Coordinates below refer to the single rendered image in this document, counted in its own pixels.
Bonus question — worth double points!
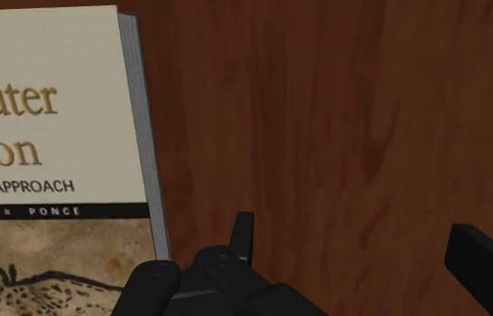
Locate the cream hardcover book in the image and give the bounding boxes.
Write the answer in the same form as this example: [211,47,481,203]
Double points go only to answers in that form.
[0,4,172,316]

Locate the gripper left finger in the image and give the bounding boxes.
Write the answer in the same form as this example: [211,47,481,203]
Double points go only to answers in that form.
[111,211,276,316]

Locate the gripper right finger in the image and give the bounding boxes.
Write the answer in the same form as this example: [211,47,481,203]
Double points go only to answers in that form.
[444,223,493,316]

